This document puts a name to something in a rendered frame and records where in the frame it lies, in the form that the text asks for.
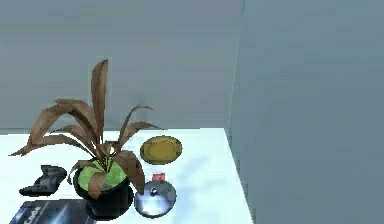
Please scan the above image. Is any yellow plate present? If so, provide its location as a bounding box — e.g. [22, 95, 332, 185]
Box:
[139, 135, 183, 166]

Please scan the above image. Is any silver pan lid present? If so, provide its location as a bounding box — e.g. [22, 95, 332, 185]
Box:
[133, 179, 178, 219]

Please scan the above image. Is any brown house plant black pot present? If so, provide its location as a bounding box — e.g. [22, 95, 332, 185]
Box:
[8, 58, 163, 221]

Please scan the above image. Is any black angular object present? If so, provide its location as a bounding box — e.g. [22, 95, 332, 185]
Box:
[18, 164, 68, 198]

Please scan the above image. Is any dark blue book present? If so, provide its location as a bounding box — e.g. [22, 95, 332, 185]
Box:
[9, 199, 96, 224]

